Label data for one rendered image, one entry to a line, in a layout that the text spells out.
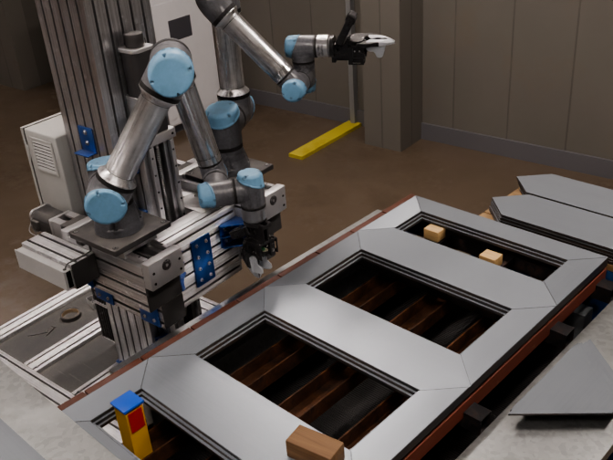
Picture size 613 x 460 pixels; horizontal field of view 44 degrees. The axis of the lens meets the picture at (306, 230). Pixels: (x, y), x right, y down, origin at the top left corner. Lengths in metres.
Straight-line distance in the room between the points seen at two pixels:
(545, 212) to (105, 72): 1.54
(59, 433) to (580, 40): 3.94
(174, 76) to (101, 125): 0.55
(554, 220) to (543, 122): 2.46
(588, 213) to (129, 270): 1.55
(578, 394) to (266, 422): 0.79
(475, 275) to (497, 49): 2.90
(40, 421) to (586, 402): 1.29
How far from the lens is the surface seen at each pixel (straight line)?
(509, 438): 2.00
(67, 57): 2.55
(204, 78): 6.13
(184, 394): 2.02
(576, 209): 2.82
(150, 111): 2.09
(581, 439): 2.03
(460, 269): 2.43
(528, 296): 2.33
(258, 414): 1.93
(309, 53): 2.60
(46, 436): 1.70
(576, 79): 4.98
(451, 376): 2.01
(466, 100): 5.33
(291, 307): 2.28
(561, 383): 2.12
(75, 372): 3.27
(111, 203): 2.17
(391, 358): 2.06
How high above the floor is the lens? 2.13
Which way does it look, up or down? 29 degrees down
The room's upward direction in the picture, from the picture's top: 4 degrees counter-clockwise
